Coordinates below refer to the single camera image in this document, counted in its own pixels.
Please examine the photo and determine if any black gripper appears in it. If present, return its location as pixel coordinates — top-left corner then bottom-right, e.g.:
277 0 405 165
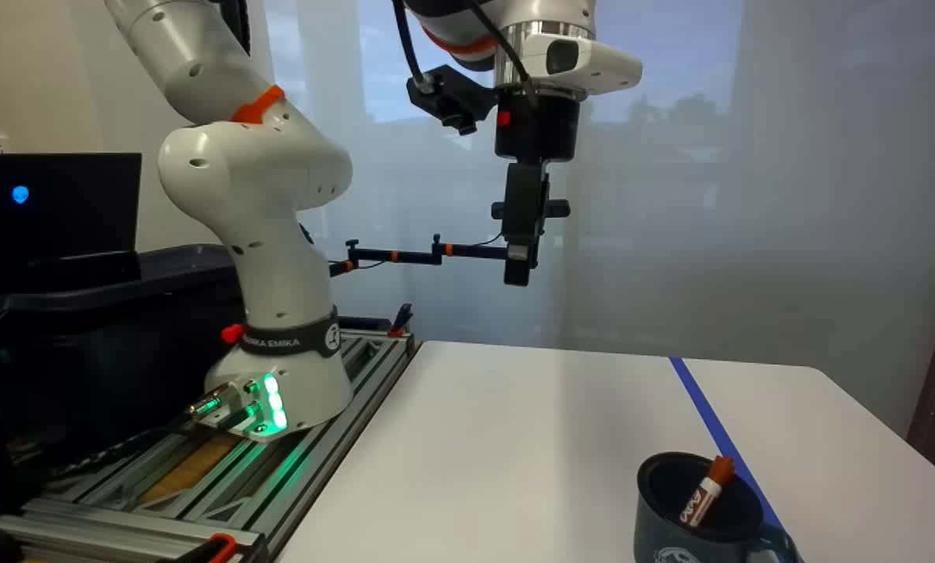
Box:
491 86 585 291

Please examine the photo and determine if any brown white marker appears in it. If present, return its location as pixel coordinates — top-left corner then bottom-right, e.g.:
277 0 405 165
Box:
676 455 737 528

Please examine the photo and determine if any dark teal cup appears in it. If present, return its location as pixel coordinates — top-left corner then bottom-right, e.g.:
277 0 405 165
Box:
633 449 804 563

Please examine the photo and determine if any orange black clamp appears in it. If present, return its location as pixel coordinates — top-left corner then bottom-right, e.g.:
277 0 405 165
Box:
386 302 417 340

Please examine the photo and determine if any long blue tape strip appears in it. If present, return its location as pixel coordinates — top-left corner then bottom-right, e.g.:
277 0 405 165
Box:
668 355 791 544

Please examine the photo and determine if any black storage bin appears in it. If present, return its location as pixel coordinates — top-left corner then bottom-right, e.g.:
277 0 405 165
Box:
0 245 251 519

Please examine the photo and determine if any black box with blue light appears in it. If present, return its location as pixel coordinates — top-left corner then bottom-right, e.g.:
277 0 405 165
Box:
0 151 144 296

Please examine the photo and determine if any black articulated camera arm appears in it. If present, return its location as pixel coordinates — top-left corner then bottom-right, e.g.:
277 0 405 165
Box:
327 234 510 280

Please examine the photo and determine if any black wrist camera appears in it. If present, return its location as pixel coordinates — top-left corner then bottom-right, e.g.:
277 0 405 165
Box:
405 62 497 137

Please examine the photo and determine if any black camera cable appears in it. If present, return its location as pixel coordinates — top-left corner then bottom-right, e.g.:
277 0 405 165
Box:
388 0 432 89

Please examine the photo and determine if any aluminium profile base frame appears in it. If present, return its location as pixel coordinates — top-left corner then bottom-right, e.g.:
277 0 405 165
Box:
0 309 429 563

